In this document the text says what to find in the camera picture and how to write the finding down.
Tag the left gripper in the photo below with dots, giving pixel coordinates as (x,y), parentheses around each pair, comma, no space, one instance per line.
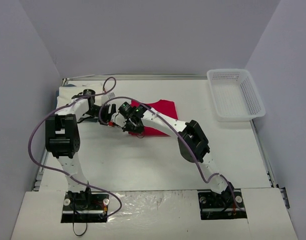
(107,113)

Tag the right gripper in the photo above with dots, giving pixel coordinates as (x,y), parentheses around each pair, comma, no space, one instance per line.
(130,126)

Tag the red t-shirt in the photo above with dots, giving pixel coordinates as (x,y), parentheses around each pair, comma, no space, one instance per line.
(162,106)

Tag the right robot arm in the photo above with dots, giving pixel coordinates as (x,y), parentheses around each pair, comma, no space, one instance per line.
(193,143)

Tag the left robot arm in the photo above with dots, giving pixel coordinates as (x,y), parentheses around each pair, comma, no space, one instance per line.
(63,141)

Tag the folded white t-shirt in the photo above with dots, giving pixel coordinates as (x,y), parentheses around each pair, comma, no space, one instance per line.
(65,97)

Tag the white plastic basket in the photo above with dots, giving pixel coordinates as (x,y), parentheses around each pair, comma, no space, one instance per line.
(235,95)

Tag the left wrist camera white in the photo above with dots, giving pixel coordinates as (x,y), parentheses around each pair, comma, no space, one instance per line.
(106,97)

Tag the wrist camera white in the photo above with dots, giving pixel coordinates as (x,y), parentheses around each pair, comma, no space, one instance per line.
(106,97)
(117,120)

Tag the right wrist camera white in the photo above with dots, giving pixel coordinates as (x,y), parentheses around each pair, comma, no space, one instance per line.
(117,120)

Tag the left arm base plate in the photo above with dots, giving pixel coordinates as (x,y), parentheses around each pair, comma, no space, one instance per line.
(94,211)

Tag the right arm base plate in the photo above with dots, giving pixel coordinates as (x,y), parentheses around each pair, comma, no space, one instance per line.
(214,207)

